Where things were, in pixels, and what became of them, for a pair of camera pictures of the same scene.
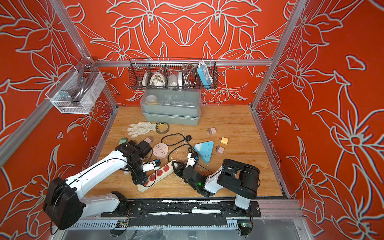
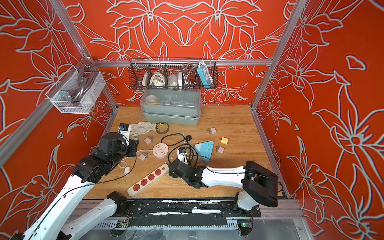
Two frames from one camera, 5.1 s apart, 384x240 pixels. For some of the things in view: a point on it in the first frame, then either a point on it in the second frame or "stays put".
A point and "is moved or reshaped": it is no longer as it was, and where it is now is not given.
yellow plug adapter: [223, 140] stays put
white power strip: [162, 172] is moved or reshaped
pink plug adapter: [148, 139] stays put
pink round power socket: [160, 150] stays put
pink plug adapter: [212, 131] stays put
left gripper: [141, 179] → [133, 146]
